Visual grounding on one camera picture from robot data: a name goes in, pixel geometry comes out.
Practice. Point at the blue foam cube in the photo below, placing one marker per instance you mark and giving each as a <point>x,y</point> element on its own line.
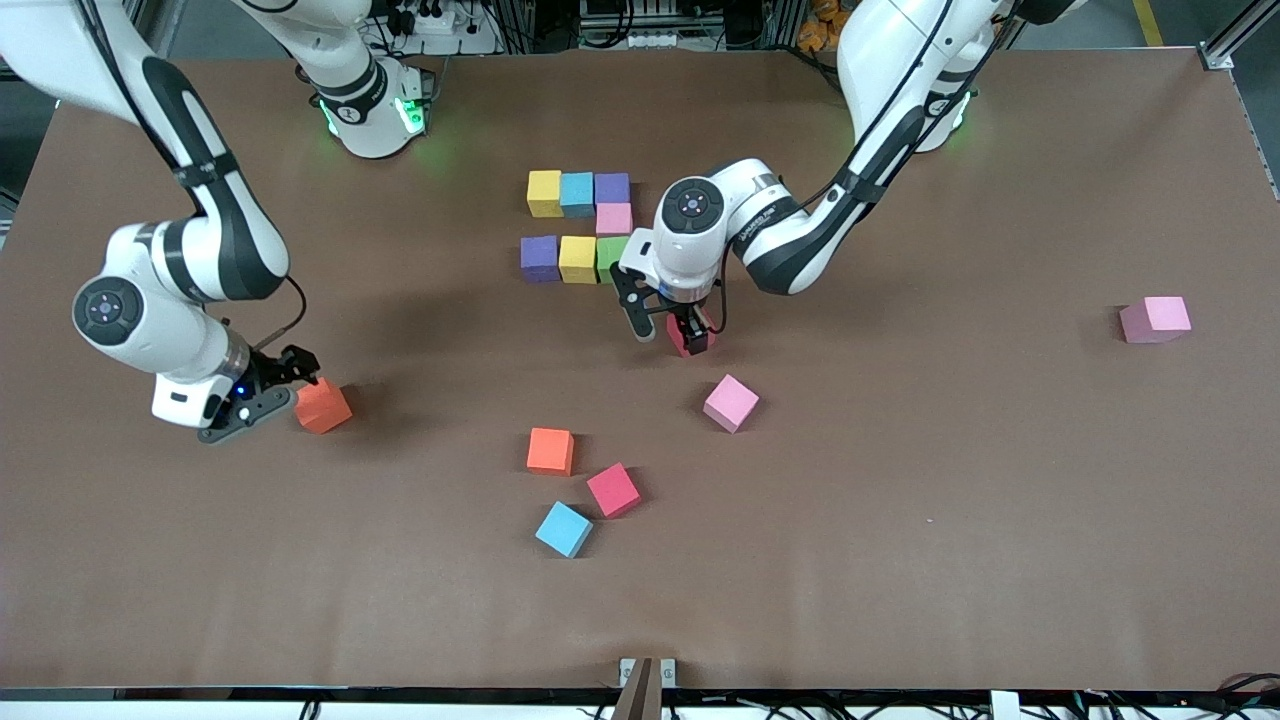
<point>564,529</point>
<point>577,195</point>

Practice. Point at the orange foam cube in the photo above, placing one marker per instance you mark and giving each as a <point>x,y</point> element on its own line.
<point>325,407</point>
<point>551,450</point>

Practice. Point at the purple foam cube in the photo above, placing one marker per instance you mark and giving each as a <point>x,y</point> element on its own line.
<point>540,258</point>
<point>612,188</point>

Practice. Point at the small white box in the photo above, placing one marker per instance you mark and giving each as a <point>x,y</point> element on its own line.
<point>1005,707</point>

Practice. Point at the brown camera post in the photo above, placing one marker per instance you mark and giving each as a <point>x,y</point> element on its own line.
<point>640,695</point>

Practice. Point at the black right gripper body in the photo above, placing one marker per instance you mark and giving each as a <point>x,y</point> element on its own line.
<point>272,372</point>

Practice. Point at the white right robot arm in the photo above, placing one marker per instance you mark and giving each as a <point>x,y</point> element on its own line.
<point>140,310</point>

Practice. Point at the red foam cube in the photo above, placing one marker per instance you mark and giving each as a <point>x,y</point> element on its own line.
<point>613,490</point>
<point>676,338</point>

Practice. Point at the green foam cube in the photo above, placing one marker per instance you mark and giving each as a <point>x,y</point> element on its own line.
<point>610,258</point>

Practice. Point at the yellow foam cube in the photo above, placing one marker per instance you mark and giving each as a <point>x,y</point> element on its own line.
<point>578,260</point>
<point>545,193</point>

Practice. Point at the white power strip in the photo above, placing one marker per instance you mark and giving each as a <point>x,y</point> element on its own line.
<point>432,22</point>

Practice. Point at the silver metal bracket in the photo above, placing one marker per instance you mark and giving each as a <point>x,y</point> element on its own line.
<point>628,670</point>

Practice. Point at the pink foam cube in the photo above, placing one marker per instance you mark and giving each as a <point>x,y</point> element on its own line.
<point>614,219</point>
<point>731,403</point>
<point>1155,319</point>

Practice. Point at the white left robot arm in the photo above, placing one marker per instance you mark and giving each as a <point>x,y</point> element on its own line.
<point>690,230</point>

